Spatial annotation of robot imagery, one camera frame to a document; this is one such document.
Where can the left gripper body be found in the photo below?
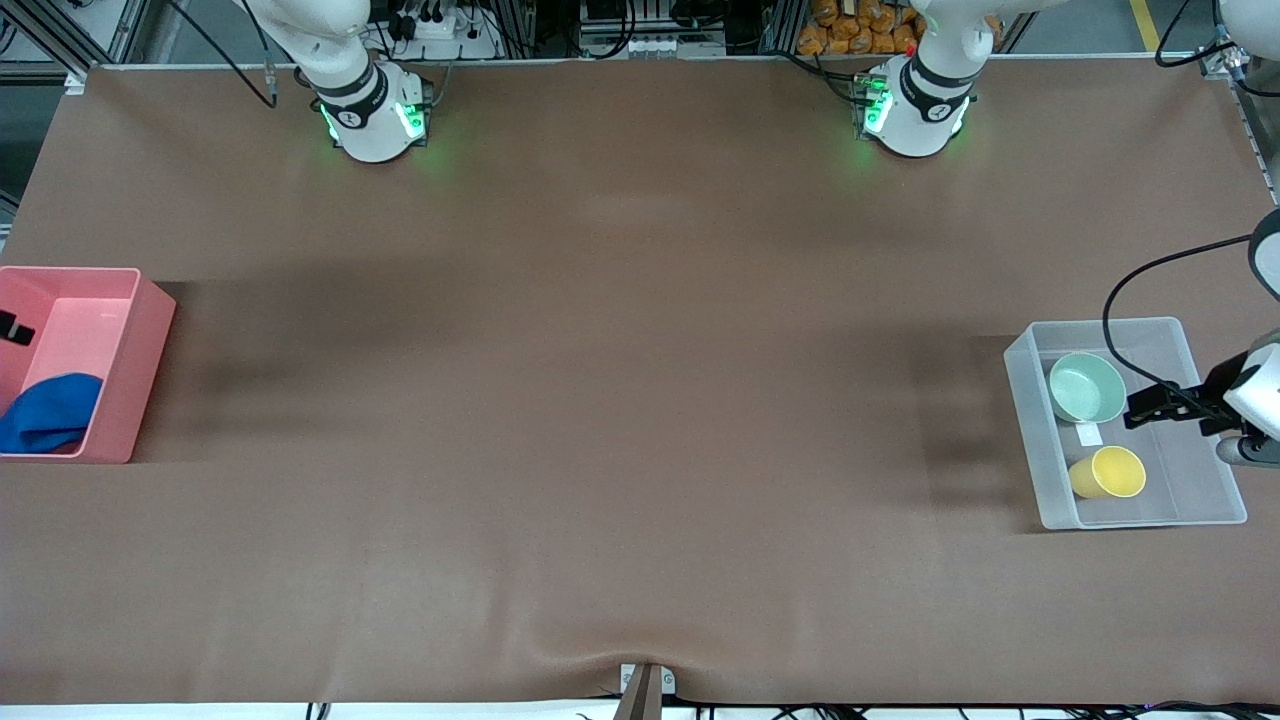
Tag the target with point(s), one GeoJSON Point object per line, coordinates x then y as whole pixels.
{"type": "Point", "coordinates": [1216, 389]}

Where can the light green bowl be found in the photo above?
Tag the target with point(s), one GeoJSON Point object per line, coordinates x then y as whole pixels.
{"type": "Point", "coordinates": [1085, 390]}

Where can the yellow cup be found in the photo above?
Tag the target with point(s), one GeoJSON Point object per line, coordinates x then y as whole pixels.
{"type": "Point", "coordinates": [1110, 472]}

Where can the blue cloth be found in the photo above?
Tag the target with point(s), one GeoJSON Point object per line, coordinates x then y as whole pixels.
{"type": "Point", "coordinates": [50, 415]}

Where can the clear plastic bin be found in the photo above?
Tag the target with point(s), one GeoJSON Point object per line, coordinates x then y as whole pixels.
{"type": "Point", "coordinates": [1180, 490]}

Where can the white paper label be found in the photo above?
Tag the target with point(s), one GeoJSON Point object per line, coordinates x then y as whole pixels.
{"type": "Point", "coordinates": [1089, 435]}

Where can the pink plastic bin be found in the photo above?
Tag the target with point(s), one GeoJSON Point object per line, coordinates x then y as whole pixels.
{"type": "Point", "coordinates": [140, 340]}

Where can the orange bagged items pile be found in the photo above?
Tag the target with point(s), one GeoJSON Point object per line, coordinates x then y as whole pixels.
{"type": "Point", "coordinates": [860, 30]}

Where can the white power strip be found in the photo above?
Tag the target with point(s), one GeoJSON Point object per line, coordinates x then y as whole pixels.
{"type": "Point", "coordinates": [440, 30]}

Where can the brown table mat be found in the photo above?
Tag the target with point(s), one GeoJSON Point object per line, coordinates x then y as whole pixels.
{"type": "Point", "coordinates": [600, 350]}

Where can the aluminium frame profile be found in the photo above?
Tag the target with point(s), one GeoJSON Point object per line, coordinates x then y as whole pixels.
{"type": "Point", "coordinates": [1245, 100]}
{"type": "Point", "coordinates": [60, 35]}

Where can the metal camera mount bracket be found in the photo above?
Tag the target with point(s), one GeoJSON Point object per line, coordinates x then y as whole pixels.
{"type": "Point", "coordinates": [645, 690]}

